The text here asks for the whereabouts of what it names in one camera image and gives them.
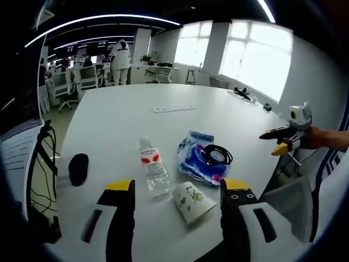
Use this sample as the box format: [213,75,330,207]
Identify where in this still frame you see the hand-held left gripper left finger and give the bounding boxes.
[54,178,136,262]

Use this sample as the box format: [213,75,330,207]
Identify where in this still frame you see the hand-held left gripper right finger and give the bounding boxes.
[219,178,306,262]

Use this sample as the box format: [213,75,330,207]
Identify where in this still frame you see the white green-printed paper cup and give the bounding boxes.
[171,181,218,225]

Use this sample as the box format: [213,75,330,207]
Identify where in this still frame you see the black cable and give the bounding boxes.
[200,144,234,166]

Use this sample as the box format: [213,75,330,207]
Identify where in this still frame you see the black round fuzzy object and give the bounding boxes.
[68,153,90,187]

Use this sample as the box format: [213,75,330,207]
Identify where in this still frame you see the clear plastic water bottle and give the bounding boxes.
[138,135,171,199]

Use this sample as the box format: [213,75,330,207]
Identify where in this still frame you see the blue plastic bag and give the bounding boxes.
[176,130,230,187]

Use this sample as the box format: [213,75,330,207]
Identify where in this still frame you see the person's right hand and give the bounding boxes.
[299,126,328,151]

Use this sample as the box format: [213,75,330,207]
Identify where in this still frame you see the black device on table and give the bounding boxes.
[233,87,252,97]

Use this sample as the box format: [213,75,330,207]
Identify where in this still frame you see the grey mesh office chair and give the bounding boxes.
[258,175,320,244]

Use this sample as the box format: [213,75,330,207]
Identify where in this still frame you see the white table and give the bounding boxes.
[58,83,290,262]

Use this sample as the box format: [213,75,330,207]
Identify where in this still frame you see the white office chair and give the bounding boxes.
[51,71,79,113]
[80,64,104,90]
[154,65,173,84]
[186,68,199,85]

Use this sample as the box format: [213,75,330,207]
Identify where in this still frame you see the white table socket cover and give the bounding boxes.
[153,105,198,114]

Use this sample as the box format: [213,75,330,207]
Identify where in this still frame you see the black hanging cables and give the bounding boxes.
[28,119,60,208]

